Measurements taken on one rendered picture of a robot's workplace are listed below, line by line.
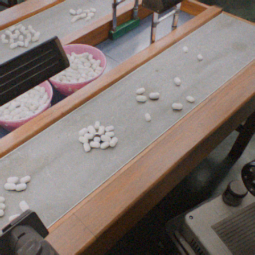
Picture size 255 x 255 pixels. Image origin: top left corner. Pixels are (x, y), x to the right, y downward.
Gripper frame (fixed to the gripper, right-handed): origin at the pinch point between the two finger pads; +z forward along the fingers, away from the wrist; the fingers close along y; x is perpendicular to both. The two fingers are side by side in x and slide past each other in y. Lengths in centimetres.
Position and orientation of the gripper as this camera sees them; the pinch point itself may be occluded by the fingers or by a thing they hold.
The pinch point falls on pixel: (11, 225)
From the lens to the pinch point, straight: 73.2
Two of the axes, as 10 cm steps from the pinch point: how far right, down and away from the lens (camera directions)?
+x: 4.6, 8.3, 3.1
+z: -4.8, -0.6, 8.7
